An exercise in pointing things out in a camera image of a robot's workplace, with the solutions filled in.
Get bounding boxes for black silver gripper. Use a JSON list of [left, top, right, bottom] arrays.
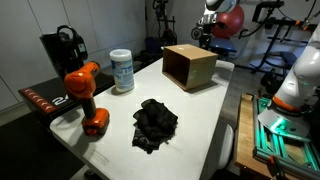
[[191, 13, 228, 51]]

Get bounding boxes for brown cardboard box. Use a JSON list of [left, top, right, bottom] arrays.
[[161, 43, 219, 92]]

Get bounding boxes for blue padded weight bench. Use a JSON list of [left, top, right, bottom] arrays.
[[208, 37, 238, 60]]

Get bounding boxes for red exercise ball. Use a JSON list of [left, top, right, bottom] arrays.
[[211, 3, 245, 39]]

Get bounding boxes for black exercise bike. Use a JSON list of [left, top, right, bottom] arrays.
[[151, 0, 179, 46]]

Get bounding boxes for black exercise rack machine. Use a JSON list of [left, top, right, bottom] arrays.
[[249, 0, 320, 75]]

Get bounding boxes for white wipes canister blue label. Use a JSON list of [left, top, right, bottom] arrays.
[[109, 48, 136, 93]]

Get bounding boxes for black crumpled cloth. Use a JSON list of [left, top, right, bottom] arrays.
[[131, 98, 179, 155]]

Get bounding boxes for wooden board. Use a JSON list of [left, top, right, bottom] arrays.
[[234, 92, 278, 180]]

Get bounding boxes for white chair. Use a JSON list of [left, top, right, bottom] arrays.
[[218, 123, 235, 170]]

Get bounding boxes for orange black clamp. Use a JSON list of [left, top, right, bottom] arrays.
[[266, 154, 284, 180]]

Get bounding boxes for black treadmill red stripes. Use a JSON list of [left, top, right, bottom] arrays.
[[18, 71, 116, 128]]

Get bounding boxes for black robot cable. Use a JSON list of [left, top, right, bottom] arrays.
[[238, 9, 269, 38]]

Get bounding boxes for orange black cordless drill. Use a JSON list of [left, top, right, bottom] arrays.
[[63, 61, 111, 136]]

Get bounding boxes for green lit metal base frame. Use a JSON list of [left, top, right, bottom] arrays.
[[252, 95, 320, 180]]

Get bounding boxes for black machine with handle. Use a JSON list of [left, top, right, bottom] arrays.
[[39, 24, 90, 80]]

